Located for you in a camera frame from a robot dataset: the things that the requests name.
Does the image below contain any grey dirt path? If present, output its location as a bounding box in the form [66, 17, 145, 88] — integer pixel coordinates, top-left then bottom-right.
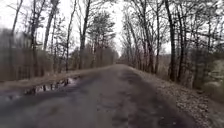
[0, 63, 201, 128]

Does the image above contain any row of bare trees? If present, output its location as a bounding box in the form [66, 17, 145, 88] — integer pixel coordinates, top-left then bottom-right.
[0, 0, 118, 82]
[118, 0, 224, 91]

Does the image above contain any puddle of water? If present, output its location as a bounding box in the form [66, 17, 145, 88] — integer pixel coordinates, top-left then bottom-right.
[6, 76, 81, 100]

